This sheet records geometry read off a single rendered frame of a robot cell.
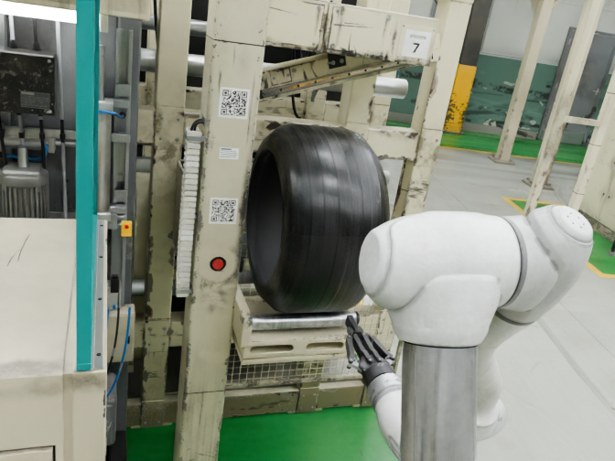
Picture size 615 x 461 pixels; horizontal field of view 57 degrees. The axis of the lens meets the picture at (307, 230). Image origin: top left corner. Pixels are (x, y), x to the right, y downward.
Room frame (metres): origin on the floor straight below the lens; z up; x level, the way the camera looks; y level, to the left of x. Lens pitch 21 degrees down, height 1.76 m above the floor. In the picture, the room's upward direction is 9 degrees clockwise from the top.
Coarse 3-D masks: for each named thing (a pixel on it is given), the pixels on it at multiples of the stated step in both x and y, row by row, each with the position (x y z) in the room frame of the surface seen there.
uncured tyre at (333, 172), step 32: (288, 128) 1.58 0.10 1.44; (320, 128) 1.61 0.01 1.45; (256, 160) 1.70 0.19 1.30; (288, 160) 1.45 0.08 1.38; (320, 160) 1.45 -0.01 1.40; (352, 160) 1.48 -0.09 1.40; (256, 192) 1.75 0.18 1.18; (288, 192) 1.40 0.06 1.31; (320, 192) 1.38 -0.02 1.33; (352, 192) 1.41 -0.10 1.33; (384, 192) 1.47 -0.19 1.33; (256, 224) 1.78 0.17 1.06; (288, 224) 1.36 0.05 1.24; (320, 224) 1.34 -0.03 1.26; (352, 224) 1.38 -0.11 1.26; (256, 256) 1.66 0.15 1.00; (288, 256) 1.34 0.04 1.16; (320, 256) 1.33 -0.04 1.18; (352, 256) 1.37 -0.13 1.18; (256, 288) 1.56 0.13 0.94; (288, 288) 1.36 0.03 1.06; (320, 288) 1.36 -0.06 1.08; (352, 288) 1.39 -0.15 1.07
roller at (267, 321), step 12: (324, 312) 1.51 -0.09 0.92; (336, 312) 1.52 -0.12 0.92; (348, 312) 1.53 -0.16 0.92; (264, 324) 1.41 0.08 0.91; (276, 324) 1.43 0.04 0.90; (288, 324) 1.44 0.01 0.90; (300, 324) 1.45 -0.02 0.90; (312, 324) 1.46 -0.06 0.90; (324, 324) 1.48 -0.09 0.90; (336, 324) 1.49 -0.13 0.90
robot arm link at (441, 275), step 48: (384, 240) 0.68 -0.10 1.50; (432, 240) 0.68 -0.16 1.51; (480, 240) 0.69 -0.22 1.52; (384, 288) 0.66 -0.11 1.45; (432, 288) 0.65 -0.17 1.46; (480, 288) 0.66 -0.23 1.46; (432, 336) 0.64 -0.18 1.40; (480, 336) 0.65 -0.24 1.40; (432, 384) 0.62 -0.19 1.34; (432, 432) 0.60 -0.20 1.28
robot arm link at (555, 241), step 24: (504, 216) 0.78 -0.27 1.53; (528, 216) 0.77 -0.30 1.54; (552, 216) 0.74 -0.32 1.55; (576, 216) 0.75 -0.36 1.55; (528, 240) 0.72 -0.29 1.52; (552, 240) 0.71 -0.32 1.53; (576, 240) 0.71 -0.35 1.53; (528, 264) 0.70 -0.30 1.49; (552, 264) 0.71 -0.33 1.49; (576, 264) 0.71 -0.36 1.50; (528, 288) 0.70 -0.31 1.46; (552, 288) 0.73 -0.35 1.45; (504, 312) 0.77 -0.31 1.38; (528, 312) 0.75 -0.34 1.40
